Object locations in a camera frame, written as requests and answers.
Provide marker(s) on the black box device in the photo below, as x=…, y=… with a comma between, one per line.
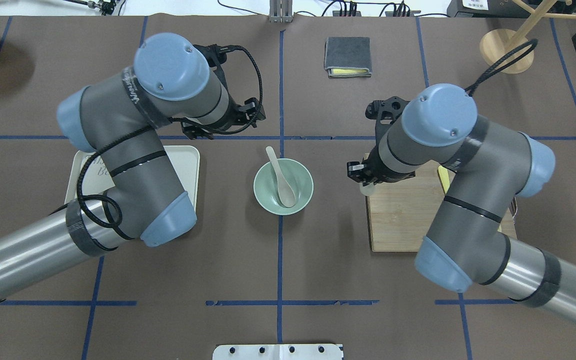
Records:
x=500, y=9

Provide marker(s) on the white ceramic spoon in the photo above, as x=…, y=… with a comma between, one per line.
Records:
x=285, y=192

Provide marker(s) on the wooden cutting board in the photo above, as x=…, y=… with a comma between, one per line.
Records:
x=400, y=214

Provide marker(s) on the wooden mug tree stand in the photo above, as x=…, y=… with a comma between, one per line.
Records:
x=499, y=42

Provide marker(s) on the white central pillar mount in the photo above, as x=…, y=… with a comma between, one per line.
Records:
x=299, y=351

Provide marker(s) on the black tripod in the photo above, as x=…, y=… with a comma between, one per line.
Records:
x=105, y=7

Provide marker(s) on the aluminium frame post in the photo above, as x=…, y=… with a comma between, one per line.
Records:
x=281, y=11

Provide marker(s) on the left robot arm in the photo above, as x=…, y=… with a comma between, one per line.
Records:
x=128, y=188

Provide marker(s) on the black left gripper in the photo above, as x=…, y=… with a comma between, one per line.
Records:
x=236, y=115

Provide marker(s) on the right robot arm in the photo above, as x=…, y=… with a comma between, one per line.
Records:
x=492, y=164

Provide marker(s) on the yellow plastic knife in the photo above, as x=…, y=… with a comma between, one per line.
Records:
x=444, y=178

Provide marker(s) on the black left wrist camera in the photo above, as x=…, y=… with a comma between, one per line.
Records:
x=214, y=54

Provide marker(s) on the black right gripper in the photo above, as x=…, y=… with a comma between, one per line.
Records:
x=378, y=174

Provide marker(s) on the dark grey folded cloth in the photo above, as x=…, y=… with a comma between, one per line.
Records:
x=348, y=57

